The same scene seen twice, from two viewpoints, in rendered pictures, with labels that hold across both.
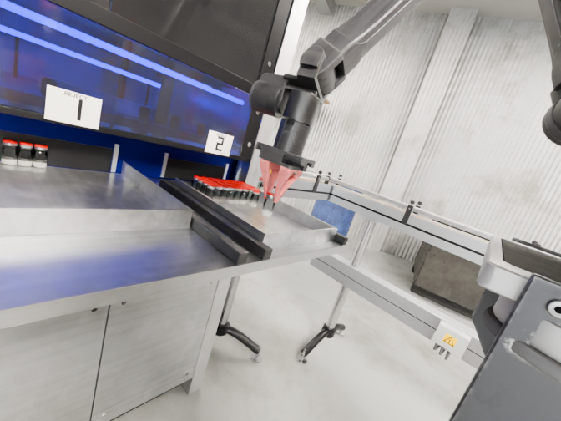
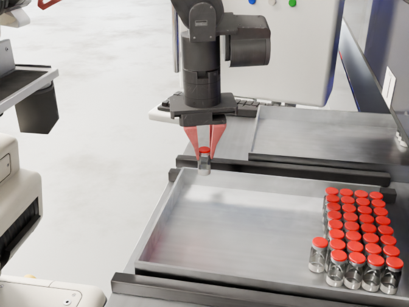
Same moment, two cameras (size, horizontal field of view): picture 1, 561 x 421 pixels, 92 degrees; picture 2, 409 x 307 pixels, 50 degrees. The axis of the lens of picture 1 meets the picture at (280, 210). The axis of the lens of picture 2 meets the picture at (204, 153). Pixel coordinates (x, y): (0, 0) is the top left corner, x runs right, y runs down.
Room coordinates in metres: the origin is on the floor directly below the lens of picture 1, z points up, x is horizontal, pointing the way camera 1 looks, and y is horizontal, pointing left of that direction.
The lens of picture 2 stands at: (1.09, -0.27, 1.30)
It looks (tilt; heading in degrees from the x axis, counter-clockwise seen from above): 27 degrees down; 152
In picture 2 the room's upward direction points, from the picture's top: straight up
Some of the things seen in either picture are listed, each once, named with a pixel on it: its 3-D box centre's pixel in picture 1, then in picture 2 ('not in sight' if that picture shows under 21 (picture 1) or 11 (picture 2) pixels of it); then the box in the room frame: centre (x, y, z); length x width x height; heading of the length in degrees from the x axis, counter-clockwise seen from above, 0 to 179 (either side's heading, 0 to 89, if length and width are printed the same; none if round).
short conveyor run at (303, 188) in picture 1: (285, 178); not in sight; (1.32, 0.02, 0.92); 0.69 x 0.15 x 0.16; 142
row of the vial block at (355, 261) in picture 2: (229, 192); (349, 233); (0.73, 0.15, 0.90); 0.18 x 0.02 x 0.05; 141
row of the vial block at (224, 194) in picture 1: (234, 195); (333, 231); (0.72, 0.13, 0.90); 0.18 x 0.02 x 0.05; 141
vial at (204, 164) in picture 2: (269, 205); (204, 162); (0.52, 0.02, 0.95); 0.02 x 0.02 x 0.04
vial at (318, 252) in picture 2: (255, 199); (318, 254); (0.75, 0.08, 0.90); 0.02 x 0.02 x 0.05
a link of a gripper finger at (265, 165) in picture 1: (279, 178); (202, 132); (0.52, 0.02, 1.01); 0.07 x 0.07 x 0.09; 68
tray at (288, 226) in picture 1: (254, 209); (272, 228); (0.66, 0.06, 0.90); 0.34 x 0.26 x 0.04; 51
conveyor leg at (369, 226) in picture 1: (348, 280); not in sight; (1.45, -0.49, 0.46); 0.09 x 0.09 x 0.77; 52
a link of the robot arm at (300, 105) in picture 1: (298, 108); (204, 49); (0.52, 0.02, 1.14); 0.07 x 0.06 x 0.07; 67
